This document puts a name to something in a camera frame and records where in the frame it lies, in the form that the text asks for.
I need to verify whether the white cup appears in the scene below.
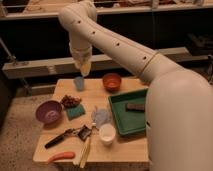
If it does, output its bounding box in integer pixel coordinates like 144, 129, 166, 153
99, 124, 116, 145

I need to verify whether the light blue cup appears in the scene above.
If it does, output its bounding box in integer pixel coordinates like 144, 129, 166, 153
74, 77, 84, 91

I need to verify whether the green sponge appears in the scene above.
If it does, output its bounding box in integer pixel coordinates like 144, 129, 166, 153
66, 104, 85, 120

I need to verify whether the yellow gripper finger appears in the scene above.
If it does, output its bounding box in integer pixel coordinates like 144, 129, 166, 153
82, 60, 91, 77
75, 61, 85, 76

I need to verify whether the dark brown eraser block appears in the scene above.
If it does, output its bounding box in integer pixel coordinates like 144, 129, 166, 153
126, 103, 145, 111

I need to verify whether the black handled knife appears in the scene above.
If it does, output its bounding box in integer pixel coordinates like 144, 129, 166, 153
45, 129, 77, 149

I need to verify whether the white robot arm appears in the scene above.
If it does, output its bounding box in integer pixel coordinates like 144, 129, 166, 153
59, 0, 213, 171

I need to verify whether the purple bowl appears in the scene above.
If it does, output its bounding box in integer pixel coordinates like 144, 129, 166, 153
35, 100, 62, 124

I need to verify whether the green tray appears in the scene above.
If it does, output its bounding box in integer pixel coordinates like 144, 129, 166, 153
108, 89, 147, 136

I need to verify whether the background shelf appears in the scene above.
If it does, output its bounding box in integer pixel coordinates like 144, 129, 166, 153
0, 0, 213, 21

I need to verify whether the orange carrot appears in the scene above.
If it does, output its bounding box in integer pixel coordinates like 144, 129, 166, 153
46, 152, 75, 164

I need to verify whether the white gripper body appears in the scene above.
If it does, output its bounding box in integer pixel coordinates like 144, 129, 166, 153
69, 44, 92, 69

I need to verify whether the bunch of brown grapes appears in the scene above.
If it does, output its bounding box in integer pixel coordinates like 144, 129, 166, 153
61, 95, 82, 108

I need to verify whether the long wooden beam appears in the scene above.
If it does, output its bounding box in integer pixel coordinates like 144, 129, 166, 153
2, 47, 191, 79

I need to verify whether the orange bowl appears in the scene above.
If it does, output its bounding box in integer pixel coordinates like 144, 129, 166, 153
102, 73, 122, 91

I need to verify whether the black binder clip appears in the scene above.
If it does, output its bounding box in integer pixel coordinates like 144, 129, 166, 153
77, 125, 92, 141

